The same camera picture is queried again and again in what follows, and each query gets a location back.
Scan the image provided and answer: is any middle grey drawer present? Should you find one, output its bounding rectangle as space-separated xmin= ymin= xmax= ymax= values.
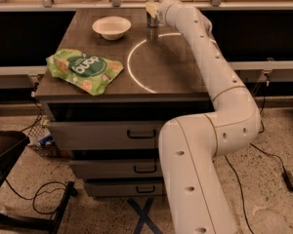
xmin=69 ymin=159 xmax=162 ymax=179

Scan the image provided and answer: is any black chair base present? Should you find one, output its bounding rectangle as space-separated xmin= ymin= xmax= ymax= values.
xmin=0 ymin=115 xmax=76 ymax=234

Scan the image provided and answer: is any grey drawer cabinet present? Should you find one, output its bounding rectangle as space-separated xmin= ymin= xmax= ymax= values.
xmin=35 ymin=7 xmax=219 ymax=200

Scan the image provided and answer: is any grey drawer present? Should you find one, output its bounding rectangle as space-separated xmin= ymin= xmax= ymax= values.
xmin=69 ymin=159 xmax=162 ymax=179
xmin=48 ymin=121 xmax=163 ymax=150
xmin=84 ymin=179 xmax=165 ymax=198

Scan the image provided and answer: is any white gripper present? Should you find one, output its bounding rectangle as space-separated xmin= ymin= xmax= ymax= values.
xmin=146 ymin=0 xmax=182 ymax=26

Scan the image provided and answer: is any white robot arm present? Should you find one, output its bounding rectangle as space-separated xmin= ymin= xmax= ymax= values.
xmin=156 ymin=0 xmax=261 ymax=234

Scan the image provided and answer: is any top grey drawer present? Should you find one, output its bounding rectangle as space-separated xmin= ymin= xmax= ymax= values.
xmin=48 ymin=121 xmax=163 ymax=150

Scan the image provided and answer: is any black power adapter cable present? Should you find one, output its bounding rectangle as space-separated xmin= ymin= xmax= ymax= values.
xmin=250 ymin=143 xmax=293 ymax=201

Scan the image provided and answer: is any green rice chip bag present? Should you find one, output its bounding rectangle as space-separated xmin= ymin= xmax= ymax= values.
xmin=46 ymin=49 xmax=123 ymax=96

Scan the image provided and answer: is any wire basket with items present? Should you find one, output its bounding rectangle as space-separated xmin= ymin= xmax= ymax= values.
xmin=28 ymin=121 xmax=68 ymax=158

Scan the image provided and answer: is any looped black cable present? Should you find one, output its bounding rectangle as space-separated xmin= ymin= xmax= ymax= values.
xmin=4 ymin=178 xmax=69 ymax=216

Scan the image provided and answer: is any white bowl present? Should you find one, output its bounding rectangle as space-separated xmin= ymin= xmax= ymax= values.
xmin=92 ymin=17 xmax=131 ymax=41

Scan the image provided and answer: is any bottom grey drawer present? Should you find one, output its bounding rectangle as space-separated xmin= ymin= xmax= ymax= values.
xmin=84 ymin=179 xmax=165 ymax=198

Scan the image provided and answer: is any long black floor cable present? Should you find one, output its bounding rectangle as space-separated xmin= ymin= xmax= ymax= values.
xmin=224 ymin=154 xmax=256 ymax=234

